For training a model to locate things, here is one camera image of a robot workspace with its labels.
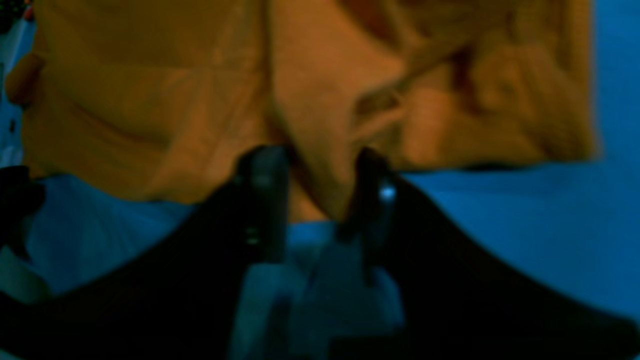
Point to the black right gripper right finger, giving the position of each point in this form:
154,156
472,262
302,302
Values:
460,302

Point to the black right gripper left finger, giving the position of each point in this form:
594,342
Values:
178,299

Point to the orange t-shirt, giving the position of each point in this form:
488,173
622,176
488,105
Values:
156,100

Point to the teal tablecloth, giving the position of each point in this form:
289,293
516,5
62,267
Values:
572,226

